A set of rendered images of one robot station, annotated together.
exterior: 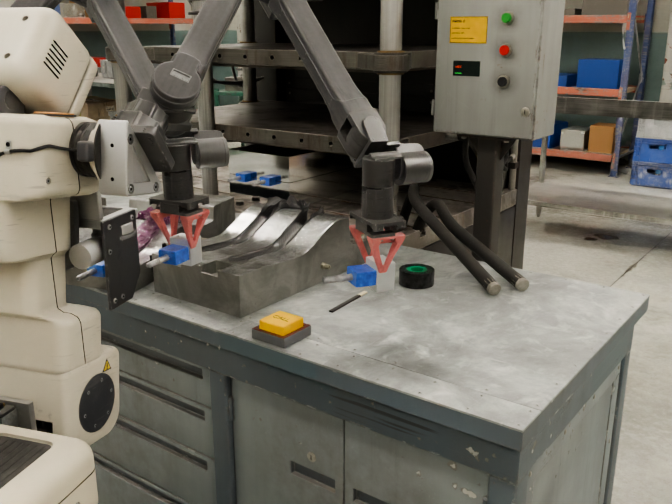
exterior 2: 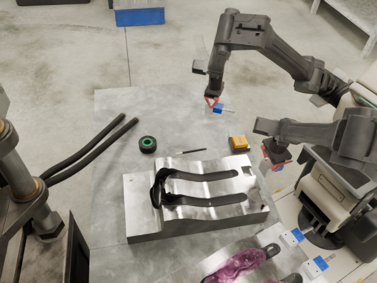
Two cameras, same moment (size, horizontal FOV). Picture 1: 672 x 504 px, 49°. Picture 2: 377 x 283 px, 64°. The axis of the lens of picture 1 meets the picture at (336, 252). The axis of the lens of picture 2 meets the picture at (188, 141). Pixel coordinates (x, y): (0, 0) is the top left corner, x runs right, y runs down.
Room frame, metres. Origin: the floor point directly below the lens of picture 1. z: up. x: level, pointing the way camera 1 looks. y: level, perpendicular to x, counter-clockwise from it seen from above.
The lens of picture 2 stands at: (2.13, 0.52, 1.82)
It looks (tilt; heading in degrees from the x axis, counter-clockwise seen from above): 48 degrees down; 220
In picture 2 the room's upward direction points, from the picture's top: 3 degrees clockwise
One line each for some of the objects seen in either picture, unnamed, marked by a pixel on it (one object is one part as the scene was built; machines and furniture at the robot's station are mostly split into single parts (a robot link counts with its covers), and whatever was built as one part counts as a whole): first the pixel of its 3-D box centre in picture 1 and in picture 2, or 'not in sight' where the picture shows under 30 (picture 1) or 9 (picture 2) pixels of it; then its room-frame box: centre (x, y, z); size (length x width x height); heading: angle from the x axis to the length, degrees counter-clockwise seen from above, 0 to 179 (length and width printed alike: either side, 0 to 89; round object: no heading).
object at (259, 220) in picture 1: (264, 226); (198, 186); (1.64, 0.16, 0.92); 0.35 x 0.16 x 0.09; 144
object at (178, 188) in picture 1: (178, 187); (278, 144); (1.39, 0.31, 1.06); 0.10 x 0.07 x 0.07; 62
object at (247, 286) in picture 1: (273, 246); (192, 192); (1.64, 0.15, 0.87); 0.50 x 0.26 x 0.14; 144
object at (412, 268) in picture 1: (416, 276); (147, 144); (1.57, -0.18, 0.82); 0.08 x 0.08 x 0.04
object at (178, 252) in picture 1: (170, 256); (277, 164); (1.36, 0.32, 0.93); 0.13 x 0.05 x 0.05; 152
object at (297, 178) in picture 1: (305, 167); not in sight; (2.61, 0.11, 0.87); 0.50 x 0.27 x 0.17; 144
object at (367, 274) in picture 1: (356, 276); (220, 108); (1.26, -0.04, 0.93); 0.13 x 0.05 x 0.05; 114
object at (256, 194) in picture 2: not in sight; (256, 197); (1.50, 0.33, 0.87); 0.05 x 0.05 x 0.04; 54
